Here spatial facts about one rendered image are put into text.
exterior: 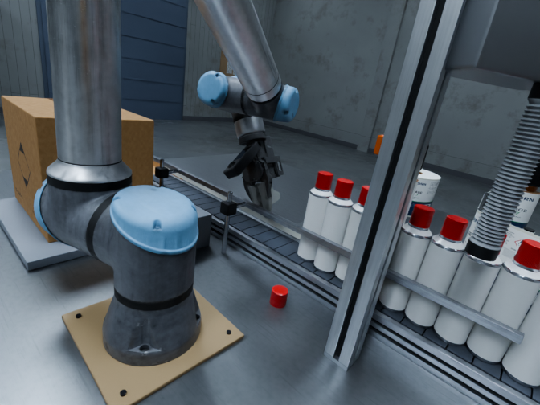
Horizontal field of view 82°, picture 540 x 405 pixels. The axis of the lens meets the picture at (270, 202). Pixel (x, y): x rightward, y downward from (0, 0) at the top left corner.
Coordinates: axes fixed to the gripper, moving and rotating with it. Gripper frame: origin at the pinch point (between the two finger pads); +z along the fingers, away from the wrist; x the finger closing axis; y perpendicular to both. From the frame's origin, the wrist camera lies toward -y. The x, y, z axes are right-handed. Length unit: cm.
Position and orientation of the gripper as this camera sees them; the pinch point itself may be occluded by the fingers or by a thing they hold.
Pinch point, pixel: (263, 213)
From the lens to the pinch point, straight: 80.3
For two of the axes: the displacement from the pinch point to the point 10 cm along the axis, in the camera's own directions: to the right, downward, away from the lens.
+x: -7.1, 1.6, 6.8
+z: 2.3, 9.7, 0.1
